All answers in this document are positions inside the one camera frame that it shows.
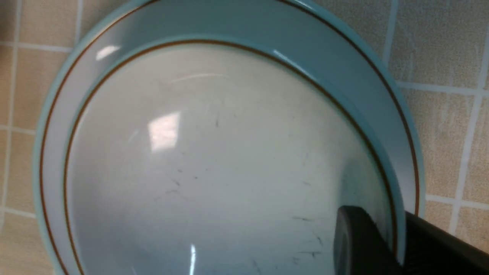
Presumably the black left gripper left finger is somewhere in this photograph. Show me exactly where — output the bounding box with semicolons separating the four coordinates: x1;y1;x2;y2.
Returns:
333;205;402;275

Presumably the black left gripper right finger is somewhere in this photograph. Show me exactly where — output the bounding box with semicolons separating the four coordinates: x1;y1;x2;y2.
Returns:
405;212;489;275

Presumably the pale blue shallow bowl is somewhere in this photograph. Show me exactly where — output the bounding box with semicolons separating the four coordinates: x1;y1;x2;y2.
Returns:
63;40;406;275

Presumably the pale blue flat plate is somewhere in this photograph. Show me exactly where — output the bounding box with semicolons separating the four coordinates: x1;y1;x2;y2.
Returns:
32;0;426;275

